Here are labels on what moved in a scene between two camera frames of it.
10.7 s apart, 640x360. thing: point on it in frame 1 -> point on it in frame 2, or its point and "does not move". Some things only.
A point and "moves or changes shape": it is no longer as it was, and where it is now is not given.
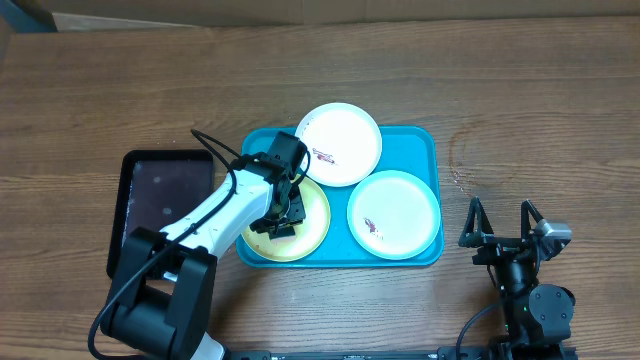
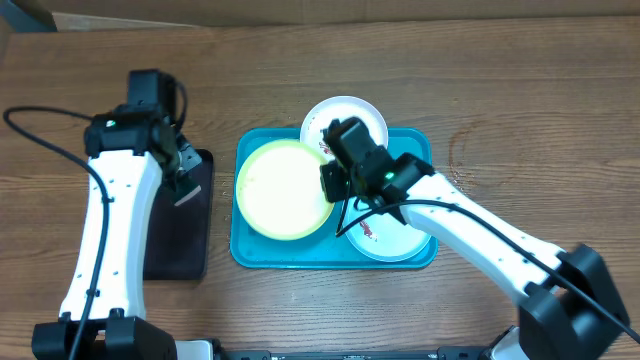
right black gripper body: x=498 y=251 -> x=340 y=180
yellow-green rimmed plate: x=308 y=236 moves or changes shape
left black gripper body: x=291 y=213 -> x=186 y=158
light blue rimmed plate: x=393 y=215 does not move
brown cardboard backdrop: x=240 y=13 does not move
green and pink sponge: x=283 y=231 -> x=185 y=187
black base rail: x=365 y=355 does not move
